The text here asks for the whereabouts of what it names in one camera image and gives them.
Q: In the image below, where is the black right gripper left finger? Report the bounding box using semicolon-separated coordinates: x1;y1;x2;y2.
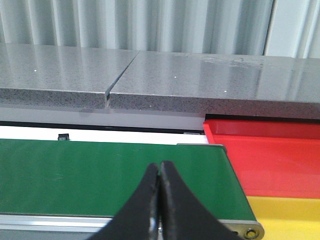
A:
89;163;159;240

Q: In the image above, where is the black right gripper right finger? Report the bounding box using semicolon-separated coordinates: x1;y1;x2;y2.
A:
160;160;240;240

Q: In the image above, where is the yellow plastic tray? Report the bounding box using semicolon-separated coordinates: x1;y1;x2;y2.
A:
247;196;320;240

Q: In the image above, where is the green conveyor belt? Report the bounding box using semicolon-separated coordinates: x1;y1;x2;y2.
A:
0;139;255;221

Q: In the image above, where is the small black sensor connector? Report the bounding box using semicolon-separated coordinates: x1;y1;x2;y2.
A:
57;133;70;141

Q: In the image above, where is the red plastic tray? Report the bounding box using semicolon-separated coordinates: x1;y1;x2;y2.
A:
203;119;320;199

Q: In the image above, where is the grey granite slab right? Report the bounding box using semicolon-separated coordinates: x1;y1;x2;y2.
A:
108;51;320;120

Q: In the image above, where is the grey granite slab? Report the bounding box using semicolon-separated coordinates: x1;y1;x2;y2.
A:
108;51;320;120
0;43;138;109

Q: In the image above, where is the grey granite slab left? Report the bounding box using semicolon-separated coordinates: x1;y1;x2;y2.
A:
0;43;138;109

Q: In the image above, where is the aluminium conveyor frame rail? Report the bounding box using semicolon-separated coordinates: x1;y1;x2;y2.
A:
0;144;265;240

